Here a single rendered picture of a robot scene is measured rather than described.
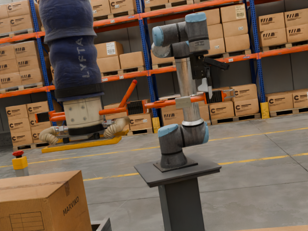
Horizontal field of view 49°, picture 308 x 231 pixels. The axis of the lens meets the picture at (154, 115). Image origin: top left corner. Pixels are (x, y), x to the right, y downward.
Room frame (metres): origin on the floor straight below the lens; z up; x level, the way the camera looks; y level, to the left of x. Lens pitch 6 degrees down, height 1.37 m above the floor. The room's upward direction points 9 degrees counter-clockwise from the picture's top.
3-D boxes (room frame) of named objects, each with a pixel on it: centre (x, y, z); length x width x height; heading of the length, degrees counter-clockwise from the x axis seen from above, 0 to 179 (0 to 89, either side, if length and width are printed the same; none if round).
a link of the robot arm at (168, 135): (2.32, -0.09, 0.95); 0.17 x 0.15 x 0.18; 90
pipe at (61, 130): (1.58, 0.32, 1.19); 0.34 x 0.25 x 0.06; 83
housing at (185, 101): (1.53, -0.14, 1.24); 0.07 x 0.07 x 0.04; 83
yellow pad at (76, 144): (1.49, 0.33, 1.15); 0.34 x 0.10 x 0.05; 83
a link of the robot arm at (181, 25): (1.64, -0.23, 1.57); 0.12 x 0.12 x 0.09; 0
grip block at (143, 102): (1.56, 0.07, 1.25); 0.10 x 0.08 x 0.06; 173
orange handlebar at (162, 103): (1.68, 0.11, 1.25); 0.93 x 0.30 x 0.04; 83
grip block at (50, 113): (1.88, 0.59, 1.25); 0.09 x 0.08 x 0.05; 173
